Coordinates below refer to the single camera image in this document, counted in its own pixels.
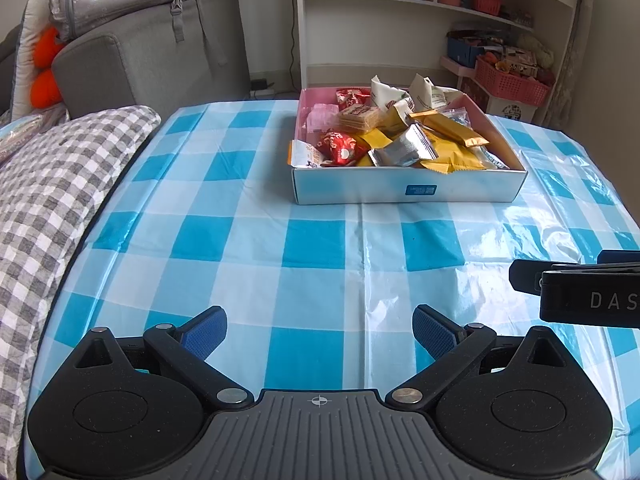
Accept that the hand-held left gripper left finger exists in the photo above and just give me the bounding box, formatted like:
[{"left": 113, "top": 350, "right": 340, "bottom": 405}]
[{"left": 70, "top": 305, "right": 256, "bottom": 406}]

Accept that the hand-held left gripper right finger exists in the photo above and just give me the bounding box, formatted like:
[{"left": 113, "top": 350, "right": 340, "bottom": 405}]
[{"left": 385, "top": 304, "right": 576, "bottom": 406}]

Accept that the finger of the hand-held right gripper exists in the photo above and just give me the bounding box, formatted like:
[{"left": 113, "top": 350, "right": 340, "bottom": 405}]
[
  {"left": 509, "top": 259, "right": 581, "bottom": 293},
  {"left": 597, "top": 249, "right": 640, "bottom": 266}
]

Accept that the yellow packet black text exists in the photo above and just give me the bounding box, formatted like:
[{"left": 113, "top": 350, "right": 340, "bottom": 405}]
[{"left": 420, "top": 132, "right": 493, "bottom": 175}]

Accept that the gold bar packet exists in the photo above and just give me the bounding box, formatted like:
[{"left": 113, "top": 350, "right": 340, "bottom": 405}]
[{"left": 407, "top": 109, "right": 491, "bottom": 148}]

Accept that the pink silver cardboard box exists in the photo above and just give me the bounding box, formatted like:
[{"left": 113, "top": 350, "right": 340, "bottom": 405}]
[{"left": 292, "top": 86, "right": 529, "bottom": 206}]

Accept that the silver snack packet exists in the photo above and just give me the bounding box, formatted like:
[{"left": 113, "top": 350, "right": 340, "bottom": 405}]
[{"left": 368, "top": 124, "right": 438, "bottom": 167}]

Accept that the plain yellow snack packet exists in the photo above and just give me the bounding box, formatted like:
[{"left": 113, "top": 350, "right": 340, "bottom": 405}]
[{"left": 377, "top": 102, "right": 416, "bottom": 131}]

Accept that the orange white biscuit packet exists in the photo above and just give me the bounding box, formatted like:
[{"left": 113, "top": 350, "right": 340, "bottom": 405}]
[{"left": 286, "top": 139, "right": 333, "bottom": 168}]

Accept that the red candy packet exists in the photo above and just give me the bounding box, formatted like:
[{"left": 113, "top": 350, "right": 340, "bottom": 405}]
[
  {"left": 320, "top": 130, "right": 368, "bottom": 166},
  {"left": 335, "top": 87, "right": 371, "bottom": 111}
]

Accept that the white nut snack packet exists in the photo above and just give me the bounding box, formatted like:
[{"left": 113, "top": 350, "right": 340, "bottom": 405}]
[
  {"left": 370, "top": 75, "right": 416, "bottom": 111},
  {"left": 407, "top": 74, "right": 448, "bottom": 110}
]

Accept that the clear brown cracker packet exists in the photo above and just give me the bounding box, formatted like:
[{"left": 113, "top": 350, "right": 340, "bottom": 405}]
[{"left": 337, "top": 104, "right": 383, "bottom": 135}]

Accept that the pink snack packet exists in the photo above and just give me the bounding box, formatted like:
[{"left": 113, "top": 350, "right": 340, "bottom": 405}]
[{"left": 306, "top": 103, "right": 341, "bottom": 136}]

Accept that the blue checked tablecloth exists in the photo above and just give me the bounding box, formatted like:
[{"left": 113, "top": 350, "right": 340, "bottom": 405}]
[{"left": 20, "top": 95, "right": 640, "bottom": 476}]

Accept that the white printed storage box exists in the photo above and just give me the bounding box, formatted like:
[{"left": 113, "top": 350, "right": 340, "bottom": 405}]
[{"left": 457, "top": 76, "right": 538, "bottom": 122}]

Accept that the large pink plastic basket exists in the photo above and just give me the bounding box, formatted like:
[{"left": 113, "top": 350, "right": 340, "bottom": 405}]
[{"left": 474, "top": 55, "right": 552, "bottom": 107}]

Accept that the grey checked pillow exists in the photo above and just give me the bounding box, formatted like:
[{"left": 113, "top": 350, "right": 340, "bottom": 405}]
[{"left": 0, "top": 105, "right": 162, "bottom": 461}]

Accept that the beige plush toy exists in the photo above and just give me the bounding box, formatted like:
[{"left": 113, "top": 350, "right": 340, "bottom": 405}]
[{"left": 517, "top": 32, "right": 556, "bottom": 68}]

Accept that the blue box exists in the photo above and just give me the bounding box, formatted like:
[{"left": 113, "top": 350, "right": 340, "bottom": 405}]
[{"left": 446, "top": 35, "right": 488, "bottom": 68}]

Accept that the grey sofa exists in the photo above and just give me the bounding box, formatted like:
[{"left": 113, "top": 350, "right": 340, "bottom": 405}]
[{"left": 0, "top": 0, "right": 251, "bottom": 121}]

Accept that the orange plush toy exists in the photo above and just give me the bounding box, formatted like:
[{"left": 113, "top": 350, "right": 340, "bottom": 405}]
[{"left": 30, "top": 25, "right": 68, "bottom": 108}]

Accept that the white bookshelf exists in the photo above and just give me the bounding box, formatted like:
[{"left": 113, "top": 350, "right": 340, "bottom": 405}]
[{"left": 292, "top": 0, "right": 596, "bottom": 126}]

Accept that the white cushion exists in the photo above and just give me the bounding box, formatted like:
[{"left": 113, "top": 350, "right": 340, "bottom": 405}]
[{"left": 10, "top": 0, "right": 51, "bottom": 121}]

